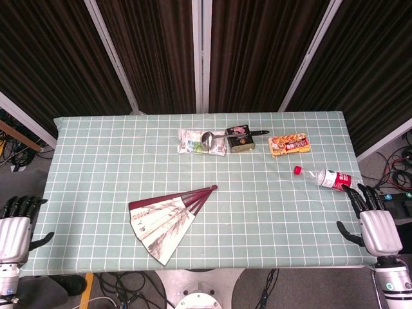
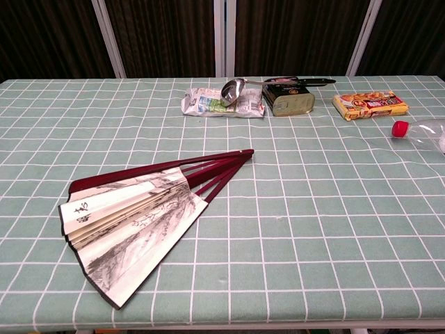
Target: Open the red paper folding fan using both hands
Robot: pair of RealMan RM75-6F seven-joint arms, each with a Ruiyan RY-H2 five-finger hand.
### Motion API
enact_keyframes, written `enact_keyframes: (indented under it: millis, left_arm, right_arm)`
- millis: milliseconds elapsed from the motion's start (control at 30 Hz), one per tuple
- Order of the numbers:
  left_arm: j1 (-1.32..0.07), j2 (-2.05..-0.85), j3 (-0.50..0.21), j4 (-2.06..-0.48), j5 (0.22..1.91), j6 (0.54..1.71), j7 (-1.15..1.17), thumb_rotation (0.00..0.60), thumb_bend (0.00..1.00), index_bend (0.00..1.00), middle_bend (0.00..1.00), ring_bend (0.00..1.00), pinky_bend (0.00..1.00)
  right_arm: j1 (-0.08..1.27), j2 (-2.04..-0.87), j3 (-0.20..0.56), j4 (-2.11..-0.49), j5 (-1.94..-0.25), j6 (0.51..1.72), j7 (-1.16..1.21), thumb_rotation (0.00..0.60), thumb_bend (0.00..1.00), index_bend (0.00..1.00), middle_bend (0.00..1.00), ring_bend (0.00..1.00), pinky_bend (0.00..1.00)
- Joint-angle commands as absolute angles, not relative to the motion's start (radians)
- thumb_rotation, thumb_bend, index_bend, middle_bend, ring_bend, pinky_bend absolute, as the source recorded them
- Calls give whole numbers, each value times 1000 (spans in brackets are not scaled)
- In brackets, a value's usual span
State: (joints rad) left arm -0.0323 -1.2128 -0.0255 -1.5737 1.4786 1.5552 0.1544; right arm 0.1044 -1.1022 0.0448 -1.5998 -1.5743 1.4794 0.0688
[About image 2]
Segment paper folding fan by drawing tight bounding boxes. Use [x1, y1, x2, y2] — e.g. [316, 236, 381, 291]
[57, 148, 255, 310]

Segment dark green box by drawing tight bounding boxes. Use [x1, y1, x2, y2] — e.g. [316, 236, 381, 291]
[261, 77, 316, 117]

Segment green checked tablecloth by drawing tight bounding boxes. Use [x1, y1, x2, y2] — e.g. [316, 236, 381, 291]
[0, 75, 445, 331]

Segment yellow curry box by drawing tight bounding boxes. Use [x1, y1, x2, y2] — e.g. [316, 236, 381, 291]
[332, 90, 410, 122]

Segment clear plastic bottle, red cap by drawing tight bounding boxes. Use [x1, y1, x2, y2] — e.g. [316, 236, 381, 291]
[391, 118, 445, 154]

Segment steel ladle with black handle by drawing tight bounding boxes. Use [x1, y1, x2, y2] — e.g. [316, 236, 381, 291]
[220, 77, 337, 108]

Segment dark partition panel, white frame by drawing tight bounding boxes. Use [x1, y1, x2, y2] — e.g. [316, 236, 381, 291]
[225, 0, 383, 78]
[92, 0, 226, 79]
[354, 0, 445, 78]
[0, 0, 121, 83]

